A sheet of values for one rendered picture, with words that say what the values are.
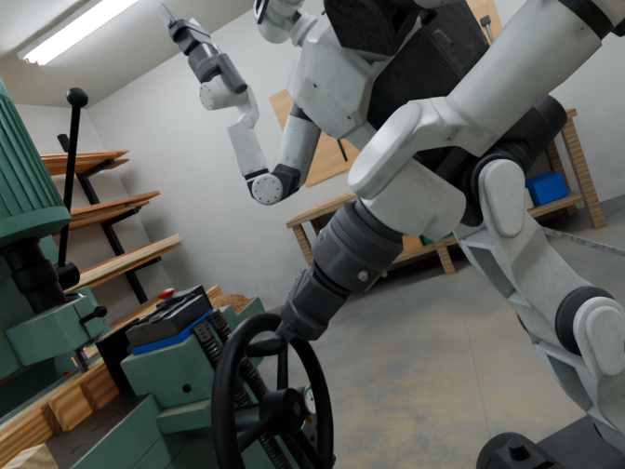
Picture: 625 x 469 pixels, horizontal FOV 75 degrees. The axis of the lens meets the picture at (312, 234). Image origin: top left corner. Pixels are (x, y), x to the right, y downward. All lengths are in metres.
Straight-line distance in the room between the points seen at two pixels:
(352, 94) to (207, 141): 3.63
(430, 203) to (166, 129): 4.16
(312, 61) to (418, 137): 0.35
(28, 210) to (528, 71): 0.68
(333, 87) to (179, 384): 0.52
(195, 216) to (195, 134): 0.84
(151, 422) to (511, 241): 0.68
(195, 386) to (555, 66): 0.57
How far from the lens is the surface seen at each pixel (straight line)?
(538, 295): 0.93
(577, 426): 1.47
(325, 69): 0.70
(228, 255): 4.38
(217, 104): 1.04
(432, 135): 0.40
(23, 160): 0.79
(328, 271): 0.46
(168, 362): 0.65
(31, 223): 0.75
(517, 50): 0.40
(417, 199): 0.43
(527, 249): 0.87
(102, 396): 0.77
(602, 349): 0.98
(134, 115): 4.71
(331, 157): 3.83
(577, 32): 0.41
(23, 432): 0.77
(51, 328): 0.78
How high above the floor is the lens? 1.10
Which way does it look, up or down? 7 degrees down
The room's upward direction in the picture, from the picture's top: 23 degrees counter-clockwise
